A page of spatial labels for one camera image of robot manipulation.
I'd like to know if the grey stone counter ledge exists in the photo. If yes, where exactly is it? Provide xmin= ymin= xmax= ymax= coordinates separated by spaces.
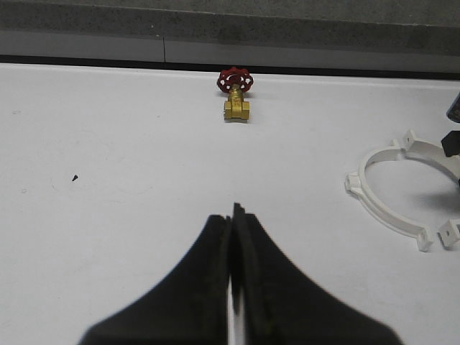
xmin=1 ymin=1 xmax=459 ymax=56

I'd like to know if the white half pipe clamp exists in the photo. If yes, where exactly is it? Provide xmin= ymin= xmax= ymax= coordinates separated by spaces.
xmin=344 ymin=139 xmax=434 ymax=252

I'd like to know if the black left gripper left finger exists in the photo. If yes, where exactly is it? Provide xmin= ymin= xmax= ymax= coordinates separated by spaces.
xmin=81 ymin=216 xmax=231 ymax=344

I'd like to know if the brass valve red handwheel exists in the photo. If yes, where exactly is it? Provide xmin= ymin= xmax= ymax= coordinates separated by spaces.
xmin=216 ymin=66 xmax=254 ymax=123

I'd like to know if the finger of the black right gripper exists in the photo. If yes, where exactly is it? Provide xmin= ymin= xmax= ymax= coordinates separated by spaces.
xmin=441 ymin=130 xmax=460 ymax=157

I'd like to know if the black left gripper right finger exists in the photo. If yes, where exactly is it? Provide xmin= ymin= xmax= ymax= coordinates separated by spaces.
xmin=229 ymin=203 xmax=401 ymax=344

